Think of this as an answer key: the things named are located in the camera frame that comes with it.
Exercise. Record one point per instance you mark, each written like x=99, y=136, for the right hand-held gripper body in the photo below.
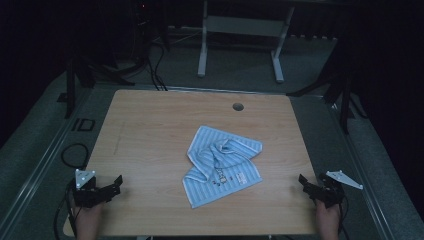
x=330, y=193

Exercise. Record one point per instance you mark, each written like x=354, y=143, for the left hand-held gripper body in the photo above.
x=87, y=195

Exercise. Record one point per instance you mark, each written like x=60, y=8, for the blue striped towel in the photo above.
x=221, y=166

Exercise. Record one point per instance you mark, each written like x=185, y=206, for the person's left hand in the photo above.
x=88, y=216

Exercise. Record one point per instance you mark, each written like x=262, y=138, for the person's right hand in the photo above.
x=327, y=215

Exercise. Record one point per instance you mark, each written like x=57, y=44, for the black metal stand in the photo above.
x=345, y=106
x=70, y=90

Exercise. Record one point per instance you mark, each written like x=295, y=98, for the white metal desk frame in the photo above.
x=240, y=26

